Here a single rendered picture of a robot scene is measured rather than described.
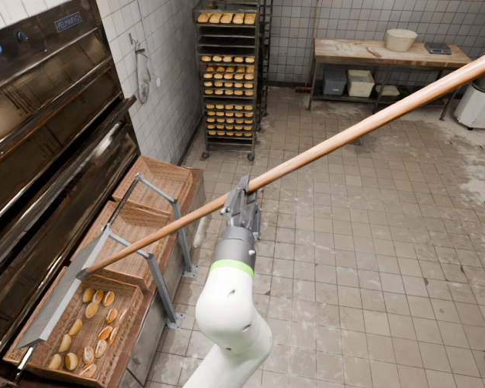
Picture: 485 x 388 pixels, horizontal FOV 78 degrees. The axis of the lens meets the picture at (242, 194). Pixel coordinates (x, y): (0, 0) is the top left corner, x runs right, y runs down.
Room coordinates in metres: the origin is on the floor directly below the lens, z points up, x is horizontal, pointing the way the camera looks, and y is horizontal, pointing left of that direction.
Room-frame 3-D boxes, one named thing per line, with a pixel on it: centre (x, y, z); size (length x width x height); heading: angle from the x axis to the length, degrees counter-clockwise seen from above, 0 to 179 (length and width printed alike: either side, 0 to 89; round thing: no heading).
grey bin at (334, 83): (4.91, -1.53, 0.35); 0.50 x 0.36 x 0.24; 171
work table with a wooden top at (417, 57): (4.80, -2.22, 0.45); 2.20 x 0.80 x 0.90; 81
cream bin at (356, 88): (4.85, -1.95, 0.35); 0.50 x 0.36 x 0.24; 172
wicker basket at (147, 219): (1.32, 0.85, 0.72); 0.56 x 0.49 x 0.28; 172
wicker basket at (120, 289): (0.73, 0.95, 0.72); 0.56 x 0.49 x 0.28; 171
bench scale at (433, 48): (4.74, -2.94, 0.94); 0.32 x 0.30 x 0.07; 171
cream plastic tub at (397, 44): (4.86, -2.38, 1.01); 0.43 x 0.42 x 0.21; 81
